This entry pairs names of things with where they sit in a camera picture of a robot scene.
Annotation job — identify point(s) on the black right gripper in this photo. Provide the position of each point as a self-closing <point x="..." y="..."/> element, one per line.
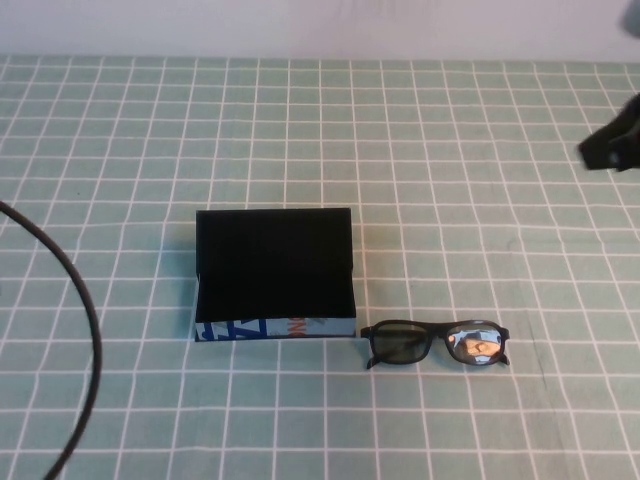
<point x="630" y="120"/>

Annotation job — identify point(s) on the black-framed glasses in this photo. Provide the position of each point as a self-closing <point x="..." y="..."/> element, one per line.
<point x="400" y="345"/>

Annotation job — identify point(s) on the black and blue glasses case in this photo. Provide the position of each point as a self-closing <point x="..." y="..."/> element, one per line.
<point x="275" y="260"/>

